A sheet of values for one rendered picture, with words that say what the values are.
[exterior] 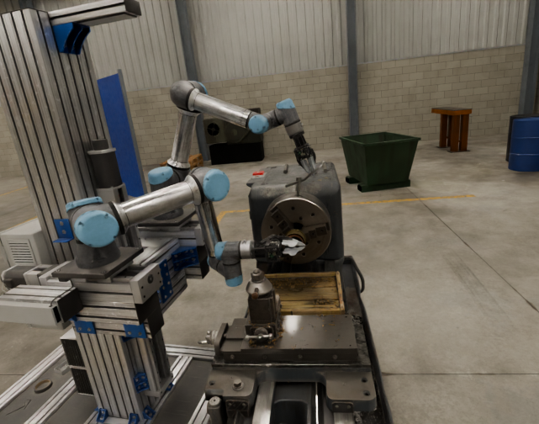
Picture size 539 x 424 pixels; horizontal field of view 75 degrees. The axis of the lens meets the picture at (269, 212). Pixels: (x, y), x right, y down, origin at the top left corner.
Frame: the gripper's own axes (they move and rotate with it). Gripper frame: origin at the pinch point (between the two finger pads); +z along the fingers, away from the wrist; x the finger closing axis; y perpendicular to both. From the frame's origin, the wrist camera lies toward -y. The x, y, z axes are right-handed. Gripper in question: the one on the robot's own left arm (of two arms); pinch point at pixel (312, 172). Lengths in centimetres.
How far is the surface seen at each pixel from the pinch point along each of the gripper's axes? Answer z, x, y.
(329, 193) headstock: 11.4, 4.1, 2.5
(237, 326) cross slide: 24, -35, 71
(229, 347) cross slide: 25, -35, 80
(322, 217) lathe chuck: 16.4, -1.5, 18.3
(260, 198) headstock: 1.8, -27.5, 2.5
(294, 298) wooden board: 37, -22, 41
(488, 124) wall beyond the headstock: 250, 459, -979
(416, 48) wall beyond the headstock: -33, 330, -985
